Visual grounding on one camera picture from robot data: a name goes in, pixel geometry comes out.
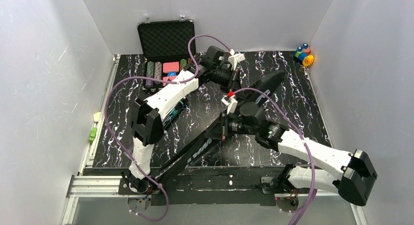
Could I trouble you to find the colourful toy blocks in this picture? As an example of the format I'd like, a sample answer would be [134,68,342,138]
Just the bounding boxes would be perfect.
[293,43,314,67]

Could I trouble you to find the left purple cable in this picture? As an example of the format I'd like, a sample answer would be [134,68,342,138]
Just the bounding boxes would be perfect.
[104,34,234,223]

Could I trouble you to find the green clip on rail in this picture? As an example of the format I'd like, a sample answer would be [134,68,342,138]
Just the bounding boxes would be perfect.
[88,127,97,144]

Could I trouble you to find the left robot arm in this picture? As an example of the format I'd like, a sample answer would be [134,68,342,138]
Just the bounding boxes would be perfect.
[129,46,245,180]

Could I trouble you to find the beige block on rail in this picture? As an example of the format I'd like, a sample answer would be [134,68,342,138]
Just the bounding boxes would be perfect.
[93,112,101,123]

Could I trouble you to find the black racket bag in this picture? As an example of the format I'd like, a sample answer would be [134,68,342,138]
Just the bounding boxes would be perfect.
[155,71,288,184]

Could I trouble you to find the black shuttlecock tube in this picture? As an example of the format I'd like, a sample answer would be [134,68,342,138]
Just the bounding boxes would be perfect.
[162,97,188,129]

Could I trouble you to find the purple cable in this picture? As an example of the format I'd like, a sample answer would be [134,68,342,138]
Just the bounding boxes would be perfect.
[104,34,234,223]
[228,88,318,225]

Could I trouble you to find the black poker chip case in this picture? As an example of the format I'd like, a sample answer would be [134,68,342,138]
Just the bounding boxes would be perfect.
[137,19,196,81]

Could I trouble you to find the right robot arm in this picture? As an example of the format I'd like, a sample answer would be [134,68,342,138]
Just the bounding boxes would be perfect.
[219,95,378,206]

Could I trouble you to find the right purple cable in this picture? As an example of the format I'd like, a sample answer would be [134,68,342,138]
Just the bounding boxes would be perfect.
[228,88,318,225]

